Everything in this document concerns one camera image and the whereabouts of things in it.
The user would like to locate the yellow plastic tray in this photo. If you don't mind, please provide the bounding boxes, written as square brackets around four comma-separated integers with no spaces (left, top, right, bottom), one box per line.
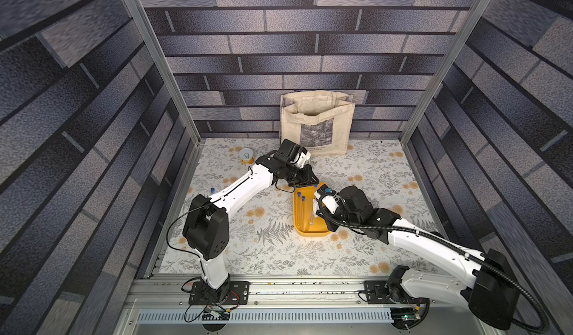
[292,182,331,237]

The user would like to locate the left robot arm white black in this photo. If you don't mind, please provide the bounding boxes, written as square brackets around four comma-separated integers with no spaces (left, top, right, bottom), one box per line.
[182,139,319,303]

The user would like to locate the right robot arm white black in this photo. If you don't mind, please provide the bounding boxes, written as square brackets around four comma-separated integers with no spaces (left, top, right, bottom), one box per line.
[315,186,522,331]

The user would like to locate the beige canvas tote bag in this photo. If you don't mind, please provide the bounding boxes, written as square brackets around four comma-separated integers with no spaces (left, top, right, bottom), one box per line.
[279,90,355,156]

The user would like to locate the right controller board green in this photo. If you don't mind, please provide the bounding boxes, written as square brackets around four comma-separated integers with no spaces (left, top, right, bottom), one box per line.
[390,308,422,331]

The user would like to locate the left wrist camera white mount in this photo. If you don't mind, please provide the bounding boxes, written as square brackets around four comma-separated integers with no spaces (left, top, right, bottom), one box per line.
[292,146,311,169]

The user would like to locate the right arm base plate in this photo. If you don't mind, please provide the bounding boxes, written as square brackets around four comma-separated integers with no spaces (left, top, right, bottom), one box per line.
[360,281,425,305]

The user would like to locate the black corrugated cable conduit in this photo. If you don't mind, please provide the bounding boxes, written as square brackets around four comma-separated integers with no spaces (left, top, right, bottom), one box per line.
[316,193,551,334]

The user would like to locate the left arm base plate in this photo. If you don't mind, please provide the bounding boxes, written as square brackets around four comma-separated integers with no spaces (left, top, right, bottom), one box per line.
[189,281,251,306]

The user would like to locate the left controller board with wires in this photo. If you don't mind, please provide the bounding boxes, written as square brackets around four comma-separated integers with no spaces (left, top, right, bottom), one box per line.
[183,305,240,331]

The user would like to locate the aluminium mounting rail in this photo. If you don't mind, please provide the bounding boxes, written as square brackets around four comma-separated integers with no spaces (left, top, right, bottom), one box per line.
[113,275,504,335]

